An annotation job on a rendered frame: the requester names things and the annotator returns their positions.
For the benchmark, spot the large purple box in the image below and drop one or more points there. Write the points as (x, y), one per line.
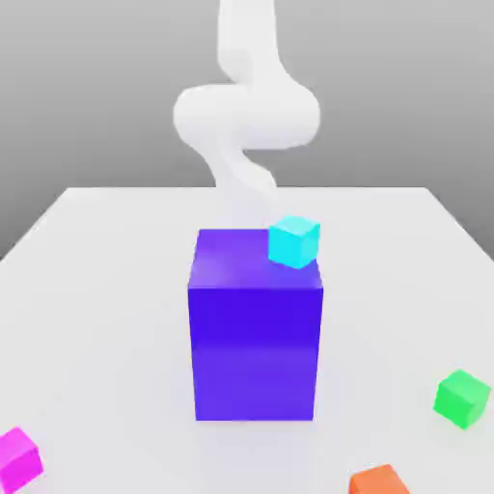
(252, 347)

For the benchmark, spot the small magenta cube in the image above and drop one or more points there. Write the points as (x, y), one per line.
(17, 459)

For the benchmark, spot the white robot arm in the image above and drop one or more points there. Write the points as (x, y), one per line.
(247, 115)

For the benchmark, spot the small cyan cube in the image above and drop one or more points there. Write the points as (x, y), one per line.
(293, 243)

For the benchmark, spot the small orange cube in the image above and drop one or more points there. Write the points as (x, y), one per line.
(376, 482)

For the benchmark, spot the small green cube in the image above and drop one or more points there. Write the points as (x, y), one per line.
(461, 399)

